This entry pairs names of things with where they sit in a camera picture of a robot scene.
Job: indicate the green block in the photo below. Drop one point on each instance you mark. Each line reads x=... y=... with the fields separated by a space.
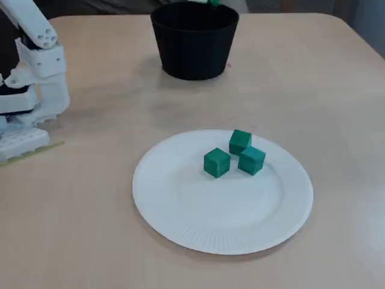
x=251 y=161
x=239 y=141
x=215 y=2
x=216 y=162

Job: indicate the black pot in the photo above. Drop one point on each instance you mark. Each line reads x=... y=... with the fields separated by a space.
x=192 y=51

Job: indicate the white paper plate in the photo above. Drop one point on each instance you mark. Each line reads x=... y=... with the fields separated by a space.
x=210 y=210

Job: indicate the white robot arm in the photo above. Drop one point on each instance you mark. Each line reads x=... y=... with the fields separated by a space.
x=48 y=66

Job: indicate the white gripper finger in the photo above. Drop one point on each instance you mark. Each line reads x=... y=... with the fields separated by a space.
x=200 y=1

